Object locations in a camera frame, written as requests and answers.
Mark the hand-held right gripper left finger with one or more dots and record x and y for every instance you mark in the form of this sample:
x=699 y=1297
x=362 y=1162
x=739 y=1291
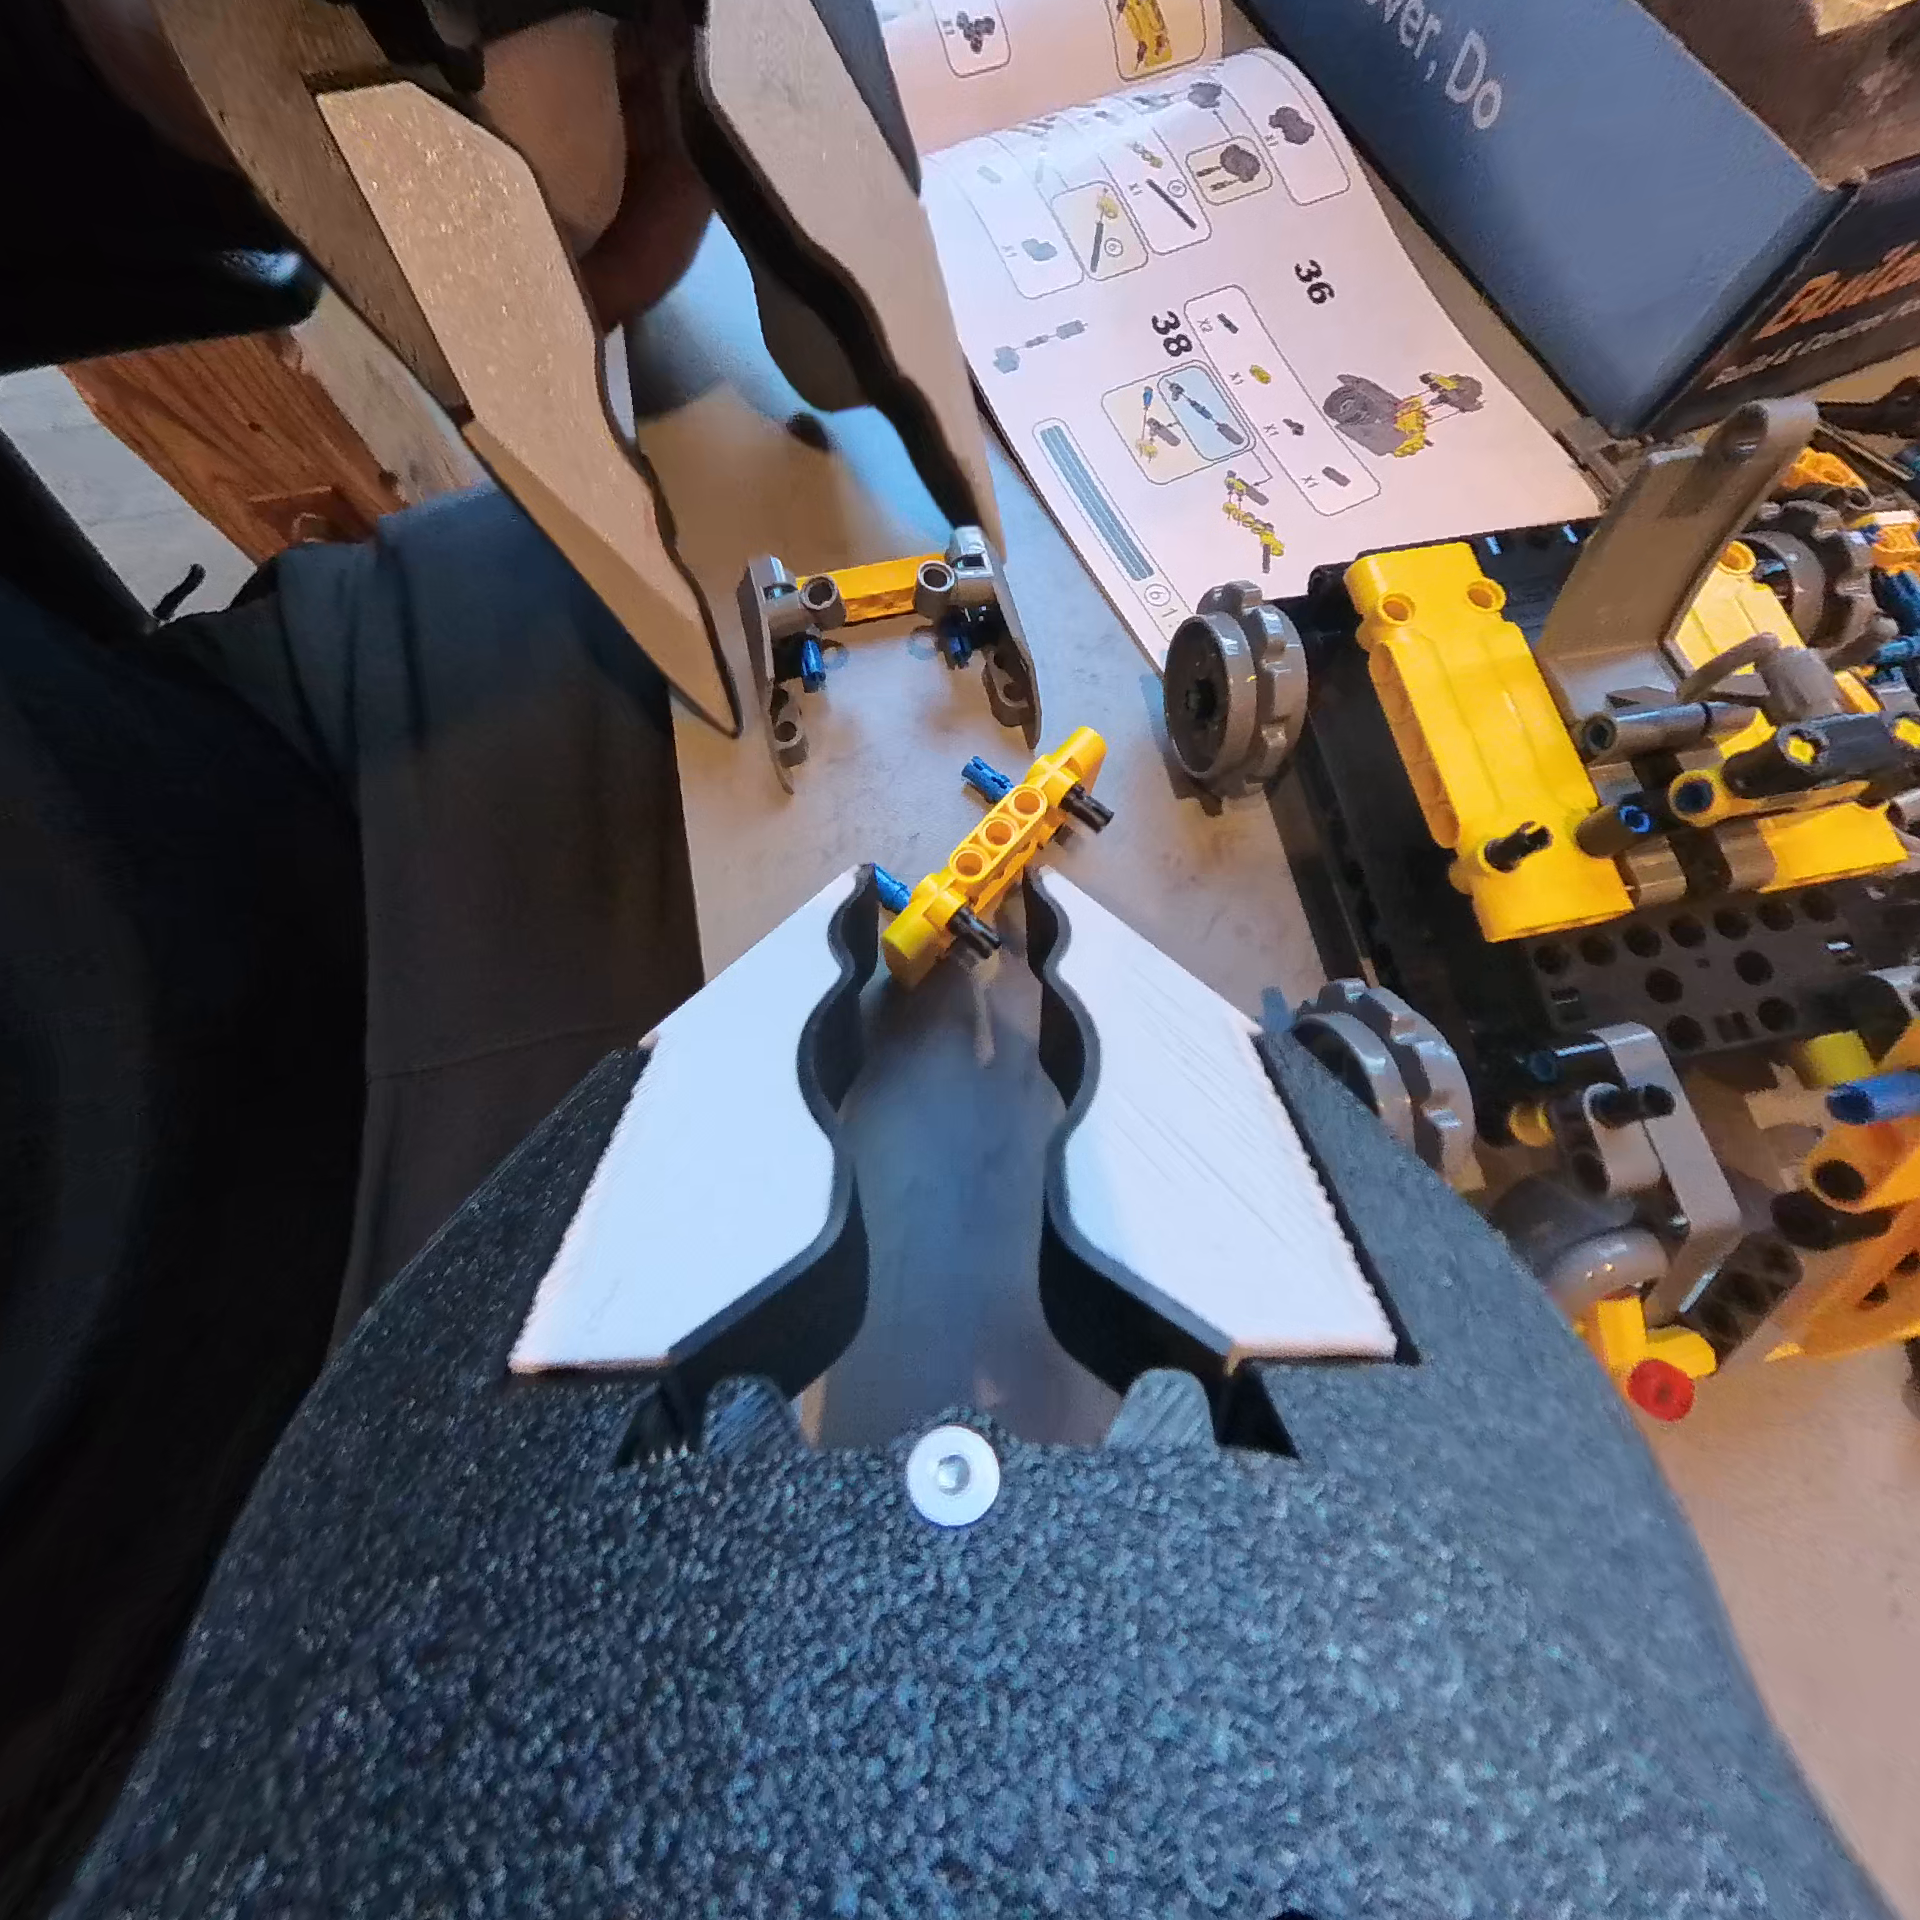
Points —
x=704 y=1200

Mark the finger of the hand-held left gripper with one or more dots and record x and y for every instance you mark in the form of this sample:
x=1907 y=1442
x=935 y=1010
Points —
x=510 y=330
x=840 y=181

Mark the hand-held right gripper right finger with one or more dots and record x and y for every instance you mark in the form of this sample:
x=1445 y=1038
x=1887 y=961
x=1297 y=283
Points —
x=1200 y=1200

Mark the yellow brick panel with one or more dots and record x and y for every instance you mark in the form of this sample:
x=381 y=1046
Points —
x=919 y=931

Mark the yellow short beam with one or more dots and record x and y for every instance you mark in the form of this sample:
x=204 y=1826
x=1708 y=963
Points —
x=878 y=583

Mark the grey curved brick piece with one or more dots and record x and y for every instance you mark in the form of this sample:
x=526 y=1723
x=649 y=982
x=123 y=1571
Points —
x=1012 y=691

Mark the person's left forearm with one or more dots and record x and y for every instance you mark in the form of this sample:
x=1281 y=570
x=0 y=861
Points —
x=120 y=225

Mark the grey desk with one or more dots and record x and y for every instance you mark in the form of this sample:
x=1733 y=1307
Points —
x=1801 y=1575

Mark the person's left hand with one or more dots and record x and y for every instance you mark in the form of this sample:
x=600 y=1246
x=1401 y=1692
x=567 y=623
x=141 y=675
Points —
x=653 y=240

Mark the wooden beam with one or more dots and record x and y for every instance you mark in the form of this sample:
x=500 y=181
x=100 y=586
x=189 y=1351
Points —
x=211 y=434

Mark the person's leg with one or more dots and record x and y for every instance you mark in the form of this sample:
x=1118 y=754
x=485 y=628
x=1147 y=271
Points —
x=510 y=824

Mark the yellow brick toy vehicle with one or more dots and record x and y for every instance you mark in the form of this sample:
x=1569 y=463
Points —
x=1470 y=751

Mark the person's dark jacket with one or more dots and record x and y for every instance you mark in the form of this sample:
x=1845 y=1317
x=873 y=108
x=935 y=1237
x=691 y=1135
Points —
x=151 y=1051

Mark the instruction booklet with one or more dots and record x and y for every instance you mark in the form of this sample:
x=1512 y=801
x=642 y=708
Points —
x=1394 y=390

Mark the dark blue cardboard box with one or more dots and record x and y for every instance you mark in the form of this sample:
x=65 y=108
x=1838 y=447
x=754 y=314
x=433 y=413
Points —
x=1620 y=225

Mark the pile of loose toy bricks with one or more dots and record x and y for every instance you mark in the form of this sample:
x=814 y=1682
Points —
x=1874 y=524

